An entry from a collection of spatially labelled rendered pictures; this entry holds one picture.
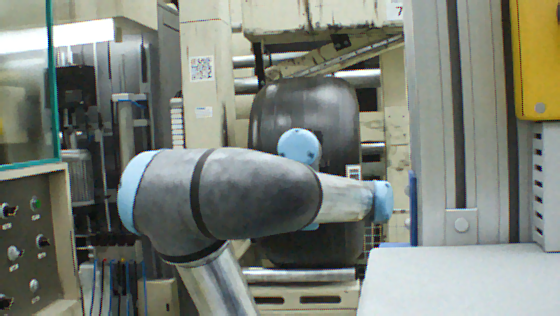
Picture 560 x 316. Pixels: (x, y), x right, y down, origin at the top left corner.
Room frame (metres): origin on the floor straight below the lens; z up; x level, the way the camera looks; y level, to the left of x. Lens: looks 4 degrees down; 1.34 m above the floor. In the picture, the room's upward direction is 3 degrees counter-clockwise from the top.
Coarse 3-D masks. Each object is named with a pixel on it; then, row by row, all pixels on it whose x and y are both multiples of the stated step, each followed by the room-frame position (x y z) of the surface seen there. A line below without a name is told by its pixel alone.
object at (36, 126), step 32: (0, 0) 1.18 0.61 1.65; (32, 0) 1.30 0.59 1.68; (0, 32) 1.17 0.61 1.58; (32, 32) 1.30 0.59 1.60; (0, 64) 1.16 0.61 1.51; (32, 64) 1.29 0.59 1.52; (0, 96) 1.16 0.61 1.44; (32, 96) 1.28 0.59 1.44; (0, 128) 1.15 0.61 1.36; (32, 128) 1.27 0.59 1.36; (0, 160) 1.14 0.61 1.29; (32, 160) 1.26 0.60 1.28
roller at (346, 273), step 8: (248, 272) 1.54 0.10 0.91; (256, 272) 1.54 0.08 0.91; (264, 272) 1.53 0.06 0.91; (272, 272) 1.53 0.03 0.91; (280, 272) 1.53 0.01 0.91; (288, 272) 1.52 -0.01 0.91; (296, 272) 1.52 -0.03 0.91; (304, 272) 1.52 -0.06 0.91; (312, 272) 1.51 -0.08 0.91; (320, 272) 1.51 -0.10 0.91; (328, 272) 1.51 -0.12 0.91; (336, 272) 1.50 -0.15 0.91; (344, 272) 1.50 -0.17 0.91; (352, 272) 1.49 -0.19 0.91; (248, 280) 1.54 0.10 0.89; (256, 280) 1.54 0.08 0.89; (264, 280) 1.53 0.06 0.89; (272, 280) 1.53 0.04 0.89; (280, 280) 1.53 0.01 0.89; (288, 280) 1.52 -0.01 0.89; (296, 280) 1.52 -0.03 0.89; (304, 280) 1.52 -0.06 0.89; (312, 280) 1.51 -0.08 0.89; (320, 280) 1.51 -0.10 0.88; (328, 280) 1.51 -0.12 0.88; (336, 280) 1.51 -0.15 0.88; (344, 280) 1.50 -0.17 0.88; (352, 280) 1.50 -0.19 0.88
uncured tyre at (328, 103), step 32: (256, 96) 1.59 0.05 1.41; (288, 96) 1.50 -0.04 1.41; (320, 96) 1.48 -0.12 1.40; (352, 96) 1.52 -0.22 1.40; (256, 128) 1.46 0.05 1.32; (288, 128) 1.42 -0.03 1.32; (320, 128) 1.41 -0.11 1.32; (352, 128) 1.43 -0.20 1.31; (352, 160) 1.40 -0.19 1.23; (320, 224) 1.40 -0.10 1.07; (352, 224) 1.41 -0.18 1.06; (288, 256) 1.48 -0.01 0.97; (320, 256) 1.47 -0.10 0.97; (352, 256) 1.50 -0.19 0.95
